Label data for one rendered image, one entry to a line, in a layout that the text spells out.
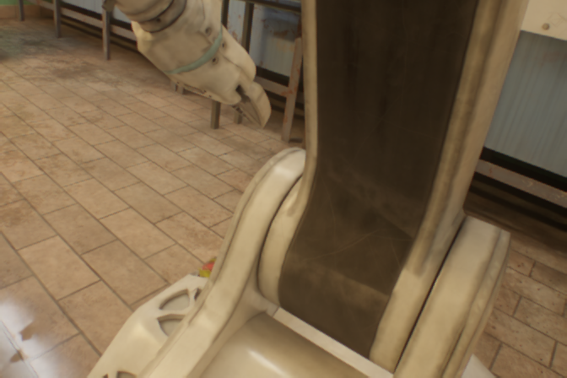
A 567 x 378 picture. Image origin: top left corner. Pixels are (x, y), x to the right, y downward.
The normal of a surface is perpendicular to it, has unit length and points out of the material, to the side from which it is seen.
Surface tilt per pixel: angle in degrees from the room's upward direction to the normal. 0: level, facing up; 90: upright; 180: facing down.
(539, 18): 90
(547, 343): 0
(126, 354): 38
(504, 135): 90
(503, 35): 96
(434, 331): 64
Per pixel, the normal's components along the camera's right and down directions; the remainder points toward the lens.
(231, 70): 0.23, 0.00
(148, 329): -0.11, -0.68
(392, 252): -0.48, -0.02
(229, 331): 0.82, 0.35
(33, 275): 0.14, -0.89
